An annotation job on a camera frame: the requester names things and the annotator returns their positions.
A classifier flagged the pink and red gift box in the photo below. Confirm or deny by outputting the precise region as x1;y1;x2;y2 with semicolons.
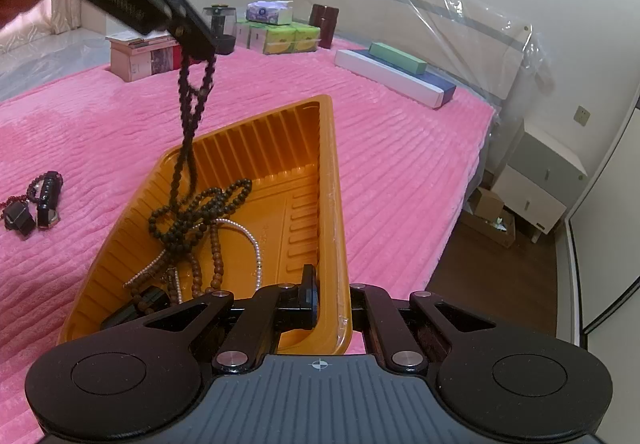
106;32;181;82

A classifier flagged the cardboard box on floor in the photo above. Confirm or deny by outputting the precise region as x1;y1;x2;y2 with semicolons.
459;187;515;249

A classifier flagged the dark wooden bead necklace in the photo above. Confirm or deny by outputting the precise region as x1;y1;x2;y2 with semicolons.
146;48;254;305

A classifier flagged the long white box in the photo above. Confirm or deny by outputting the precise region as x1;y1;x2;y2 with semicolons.
334;49;457;109

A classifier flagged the orange plastic tray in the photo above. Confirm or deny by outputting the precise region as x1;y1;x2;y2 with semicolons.
58;95;352;355

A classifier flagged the plastic wrapped headboard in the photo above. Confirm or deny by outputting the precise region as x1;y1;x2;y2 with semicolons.
292;0;546;121

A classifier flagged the beige curtain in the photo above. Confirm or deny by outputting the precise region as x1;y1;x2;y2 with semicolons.
0;0;81;54

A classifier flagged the black glass jar device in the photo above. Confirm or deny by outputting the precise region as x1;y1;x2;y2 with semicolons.
203;5;236;56

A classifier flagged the tissue pack white purple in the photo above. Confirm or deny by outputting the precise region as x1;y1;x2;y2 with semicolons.
245;0;293;26

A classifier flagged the reddish brown bead bracelet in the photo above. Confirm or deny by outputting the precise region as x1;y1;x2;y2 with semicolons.
0;169;65;210

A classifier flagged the small black square watch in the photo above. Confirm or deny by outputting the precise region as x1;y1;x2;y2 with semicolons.
1;171;64;238

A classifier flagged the dark brown box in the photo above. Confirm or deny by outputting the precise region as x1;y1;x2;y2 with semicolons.
308;4;340;49

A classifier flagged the long green box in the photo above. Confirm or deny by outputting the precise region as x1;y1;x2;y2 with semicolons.
369;42;426;75

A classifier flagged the white grey nightstand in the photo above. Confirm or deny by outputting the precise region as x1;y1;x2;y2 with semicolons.
490;120;588;241

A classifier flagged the pink ribbed bed blanket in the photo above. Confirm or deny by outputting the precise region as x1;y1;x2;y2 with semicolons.
1;49;495;443

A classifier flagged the green yellow boxes stack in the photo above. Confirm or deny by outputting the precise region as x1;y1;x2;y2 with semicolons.
235;21;320;55

